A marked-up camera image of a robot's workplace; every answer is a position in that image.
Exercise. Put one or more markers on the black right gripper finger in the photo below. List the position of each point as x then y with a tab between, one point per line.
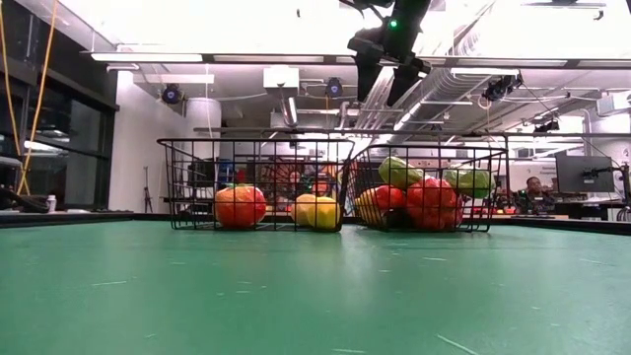
367	79
401	86

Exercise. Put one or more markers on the green cucumber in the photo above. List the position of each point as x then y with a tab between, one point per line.
399	172
470	181

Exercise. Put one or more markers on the glossy red round tomato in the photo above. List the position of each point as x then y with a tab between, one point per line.
390	197

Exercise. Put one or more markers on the red bell pepper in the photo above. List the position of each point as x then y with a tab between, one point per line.
434	204

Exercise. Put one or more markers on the yellow corn toy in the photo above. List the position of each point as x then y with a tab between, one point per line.
367	207

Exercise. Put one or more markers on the pale yellow potato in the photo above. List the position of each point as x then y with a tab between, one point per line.
301	209

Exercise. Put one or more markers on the orange-red ribbed tomato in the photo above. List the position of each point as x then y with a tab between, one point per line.
240	207

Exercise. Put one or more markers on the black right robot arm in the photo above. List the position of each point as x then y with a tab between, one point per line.
411	10

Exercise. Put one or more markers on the blue ceiling-mounted device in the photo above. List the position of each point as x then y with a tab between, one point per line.
334	87

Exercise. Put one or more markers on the white ceiling box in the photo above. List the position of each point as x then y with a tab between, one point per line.
281	77

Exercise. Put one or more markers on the black ceiling-mounted device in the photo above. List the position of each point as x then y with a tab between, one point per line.
171	93
500	88

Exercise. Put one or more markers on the yellow lemon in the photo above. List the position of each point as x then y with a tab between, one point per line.
326	213

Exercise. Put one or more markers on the person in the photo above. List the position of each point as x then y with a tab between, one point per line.
535	190

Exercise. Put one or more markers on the white cylindrical column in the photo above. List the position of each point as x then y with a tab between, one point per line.
203	123

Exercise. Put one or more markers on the dark desk monitor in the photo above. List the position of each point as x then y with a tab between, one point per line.
584	173

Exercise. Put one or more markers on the long ceiling light fixture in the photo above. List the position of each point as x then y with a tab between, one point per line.
148	57

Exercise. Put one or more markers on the green table mat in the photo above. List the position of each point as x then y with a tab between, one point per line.
315	296

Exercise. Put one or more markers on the black tripod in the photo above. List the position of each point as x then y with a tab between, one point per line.
147	190

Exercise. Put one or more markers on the small white bottle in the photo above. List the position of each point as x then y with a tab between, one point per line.
50	203

